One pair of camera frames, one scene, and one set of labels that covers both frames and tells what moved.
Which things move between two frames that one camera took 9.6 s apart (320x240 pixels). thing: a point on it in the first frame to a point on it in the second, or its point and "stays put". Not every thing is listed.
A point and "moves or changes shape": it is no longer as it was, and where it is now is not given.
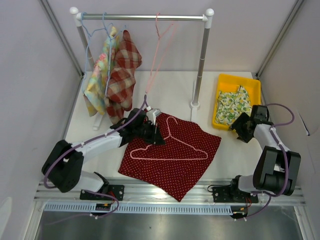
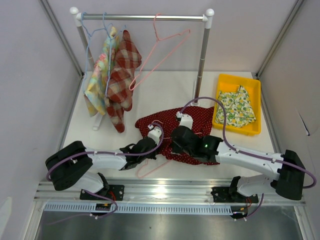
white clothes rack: x=79 y=17 stays put
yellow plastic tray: x=230 y=83 stays put
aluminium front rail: x=137 y=192 stays put
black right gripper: x=245 y=137 to x=175 y=149
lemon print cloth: x=230 y=105 stays put
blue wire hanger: x=82 y=14 stays put
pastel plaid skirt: x=96 y=89 stays put
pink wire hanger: x=163 y=138 moves or changes shape
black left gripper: x=155 y=135 to x=152 y=156
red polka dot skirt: x=175 y=167 to x=202 y=117
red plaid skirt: x=125 y=59 stays put
